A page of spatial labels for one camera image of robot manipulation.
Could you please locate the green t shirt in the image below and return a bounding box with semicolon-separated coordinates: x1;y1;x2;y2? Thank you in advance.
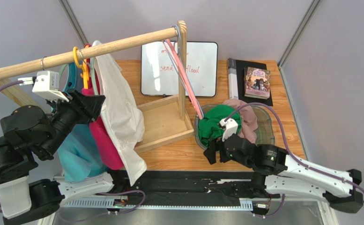
197;105;235;148

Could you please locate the white t shirt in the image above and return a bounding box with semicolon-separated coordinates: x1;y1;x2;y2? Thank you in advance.
94;54;147;185

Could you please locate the dusty pink t shirt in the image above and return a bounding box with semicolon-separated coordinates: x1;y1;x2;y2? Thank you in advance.
222;99;258;143

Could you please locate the pale green hanger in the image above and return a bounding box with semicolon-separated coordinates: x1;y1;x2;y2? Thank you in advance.
89;58;99;95

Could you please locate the pink hanger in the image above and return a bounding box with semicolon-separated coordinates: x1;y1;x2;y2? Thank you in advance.
163;39;204;119

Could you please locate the light blue wire hanger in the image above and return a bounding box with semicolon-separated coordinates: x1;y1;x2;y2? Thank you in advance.
162;25;204;119

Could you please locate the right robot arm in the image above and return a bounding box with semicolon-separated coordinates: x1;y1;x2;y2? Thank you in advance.
204;135;364;214

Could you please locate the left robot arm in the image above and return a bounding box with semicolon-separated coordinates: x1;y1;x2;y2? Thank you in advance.
0;89;105;225

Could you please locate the magenta t shirt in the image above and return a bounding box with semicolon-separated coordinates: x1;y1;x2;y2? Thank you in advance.
81;44;125;171

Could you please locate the yellow plastic hanger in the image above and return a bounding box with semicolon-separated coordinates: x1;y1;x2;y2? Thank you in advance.
72;46;89;89

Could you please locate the sage green hanger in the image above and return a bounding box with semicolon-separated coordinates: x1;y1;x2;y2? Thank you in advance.
40;56;68;79

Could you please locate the light blue t shirt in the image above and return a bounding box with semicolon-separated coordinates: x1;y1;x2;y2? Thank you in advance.
57;124;108;181

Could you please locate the clear blue plastic tub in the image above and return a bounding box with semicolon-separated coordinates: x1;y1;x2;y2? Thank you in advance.
193;105;275;150

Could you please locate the wooden clothes rack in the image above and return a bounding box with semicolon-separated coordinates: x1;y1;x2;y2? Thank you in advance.
0;21;194;153

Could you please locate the illustrated paperback book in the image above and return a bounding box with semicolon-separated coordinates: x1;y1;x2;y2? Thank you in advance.
244;67;271;99

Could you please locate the white board with red writing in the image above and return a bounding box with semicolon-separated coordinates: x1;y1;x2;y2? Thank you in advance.
141;42;218;97

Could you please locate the black binder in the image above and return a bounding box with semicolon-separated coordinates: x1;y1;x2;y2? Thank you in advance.
227;58;273;106

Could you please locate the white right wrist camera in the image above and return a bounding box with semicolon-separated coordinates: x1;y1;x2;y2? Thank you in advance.
219;118;238;142

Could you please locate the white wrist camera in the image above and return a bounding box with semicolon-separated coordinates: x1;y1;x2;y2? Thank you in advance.
18;70;69;102
219;118;238;142

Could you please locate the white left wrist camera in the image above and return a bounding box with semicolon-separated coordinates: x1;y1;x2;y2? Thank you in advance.
18;70;69;102

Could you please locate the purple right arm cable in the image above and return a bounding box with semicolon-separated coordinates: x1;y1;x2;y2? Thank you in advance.
223;102;364;204

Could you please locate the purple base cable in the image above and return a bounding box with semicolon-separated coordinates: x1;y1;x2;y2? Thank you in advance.
57;190;147;223

